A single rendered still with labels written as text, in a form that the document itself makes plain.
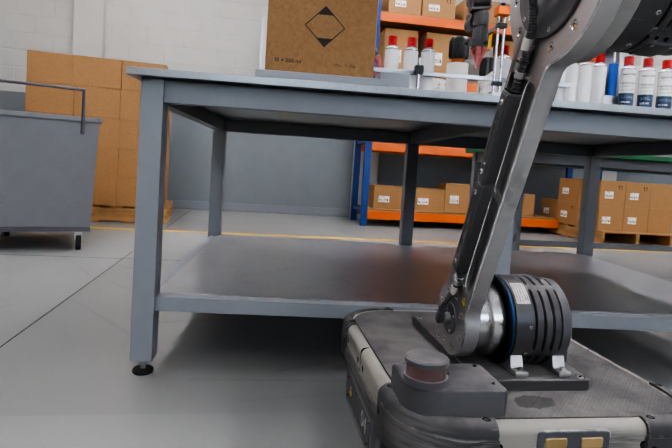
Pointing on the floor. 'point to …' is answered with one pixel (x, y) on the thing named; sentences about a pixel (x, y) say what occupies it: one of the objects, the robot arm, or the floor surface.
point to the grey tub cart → (47, 170)
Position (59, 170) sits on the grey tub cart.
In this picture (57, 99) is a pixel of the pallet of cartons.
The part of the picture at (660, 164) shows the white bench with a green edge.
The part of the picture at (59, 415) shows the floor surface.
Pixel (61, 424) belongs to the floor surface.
